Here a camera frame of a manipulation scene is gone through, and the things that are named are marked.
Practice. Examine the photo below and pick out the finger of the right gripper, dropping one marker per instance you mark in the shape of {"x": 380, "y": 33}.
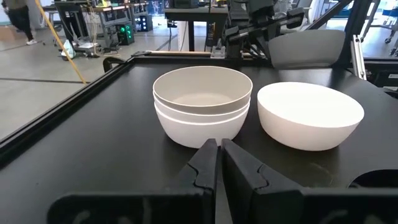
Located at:
{"x": 264, "y": 46}

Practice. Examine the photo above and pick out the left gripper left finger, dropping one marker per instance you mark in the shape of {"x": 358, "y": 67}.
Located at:
{"x": 199, "y": 186}

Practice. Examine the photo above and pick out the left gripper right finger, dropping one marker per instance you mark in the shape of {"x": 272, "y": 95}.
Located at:
{"x": 248, "y": 186}

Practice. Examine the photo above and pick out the dark grey bowl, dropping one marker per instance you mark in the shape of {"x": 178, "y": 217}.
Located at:
{"x": 308, "y": 48}

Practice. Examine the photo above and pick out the white bowl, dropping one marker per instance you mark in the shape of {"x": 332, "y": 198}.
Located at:
{"x": 202, "y": 119}
{"x": 192, "y": 137}

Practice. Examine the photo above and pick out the light grey bowl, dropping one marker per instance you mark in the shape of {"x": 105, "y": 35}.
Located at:
{"x": 202, "y": 84}

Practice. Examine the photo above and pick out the white plate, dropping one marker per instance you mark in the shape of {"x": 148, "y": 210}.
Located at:
{"x": 311, "y": 115}

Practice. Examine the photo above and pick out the black bowl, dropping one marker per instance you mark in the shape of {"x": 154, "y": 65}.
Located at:
{"x": 376, "y": 179}

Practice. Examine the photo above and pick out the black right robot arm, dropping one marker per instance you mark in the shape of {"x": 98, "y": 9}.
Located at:
{"x": 248, "y": 12}

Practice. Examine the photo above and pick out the black background table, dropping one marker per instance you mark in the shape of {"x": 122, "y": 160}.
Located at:
{"x": 196, "y": 14}

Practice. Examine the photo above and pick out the computer with green lights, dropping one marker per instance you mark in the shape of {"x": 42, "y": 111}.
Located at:
{"x": 125, "y": 33}

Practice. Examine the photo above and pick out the white bag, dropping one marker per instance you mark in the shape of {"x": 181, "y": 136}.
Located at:
{"x": 68, "y": 49}

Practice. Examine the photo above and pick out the person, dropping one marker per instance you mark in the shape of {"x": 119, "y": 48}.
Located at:
{"x": 18, "y": 18}

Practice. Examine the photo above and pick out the silver frame bracket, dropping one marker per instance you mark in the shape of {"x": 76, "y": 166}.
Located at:
{"x": 357, "y": 56}

